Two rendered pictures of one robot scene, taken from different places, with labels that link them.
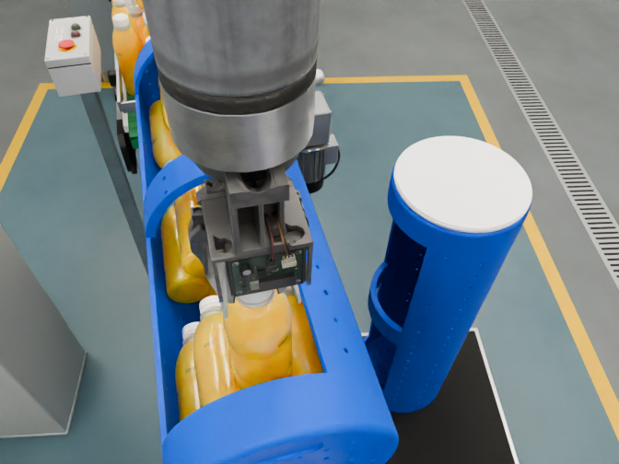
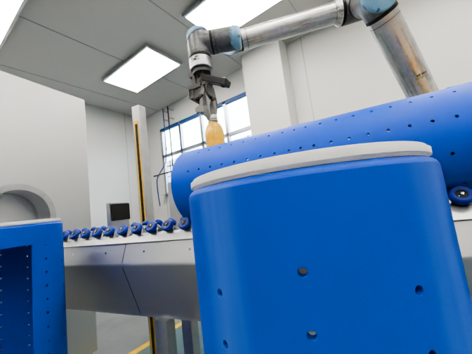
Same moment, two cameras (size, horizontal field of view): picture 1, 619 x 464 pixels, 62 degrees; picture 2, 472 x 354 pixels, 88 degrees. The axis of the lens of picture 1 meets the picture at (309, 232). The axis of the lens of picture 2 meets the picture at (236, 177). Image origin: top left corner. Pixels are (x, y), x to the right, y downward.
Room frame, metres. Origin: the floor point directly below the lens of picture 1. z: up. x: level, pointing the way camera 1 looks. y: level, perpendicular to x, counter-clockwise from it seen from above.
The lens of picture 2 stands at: (0.91, -0.60, 1.00)
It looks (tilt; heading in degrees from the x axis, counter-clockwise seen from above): 7 degrees up; 130
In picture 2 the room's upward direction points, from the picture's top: 7 degrees counter-clockwise
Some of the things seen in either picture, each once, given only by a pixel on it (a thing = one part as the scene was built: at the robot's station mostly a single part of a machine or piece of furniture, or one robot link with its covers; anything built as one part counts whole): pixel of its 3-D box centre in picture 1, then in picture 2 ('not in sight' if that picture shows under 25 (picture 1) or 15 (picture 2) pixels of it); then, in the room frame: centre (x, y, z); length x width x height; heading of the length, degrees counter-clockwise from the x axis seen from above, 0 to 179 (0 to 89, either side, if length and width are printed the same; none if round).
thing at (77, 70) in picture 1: (75, 54); not in sight; (1.17, 0.60, 1.05); 0.20 x 0.10 x 0.10; 16
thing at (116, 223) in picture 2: not in sight; (119, 219); (-0.23, -0.10, 1.00); 0.10 x 0.04 x 0.15; 106
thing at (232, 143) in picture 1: (246, 102); (200, 66); (0.26, 0.04, 1.57); 0.10 x 0.09 x 0.05; 106
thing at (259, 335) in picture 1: (260, 335); (215, 145); (0.29, 0.05, 1.24); 0.07 x 0.07 x 0.19
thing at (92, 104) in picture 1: (129, 205); not in sight; (1.17, 0.60, 0.50); 0.04 x 0.04 x 1.00; 16
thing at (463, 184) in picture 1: (461, 180); (298, 175); (0.77, -0.31, 1.03); 0.28 x 0.28 x 0.01
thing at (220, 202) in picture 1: (251, 203); (201, 86); (0.26, 0.04, 1.49); 0.09 x 0.08 x 0.12; 16
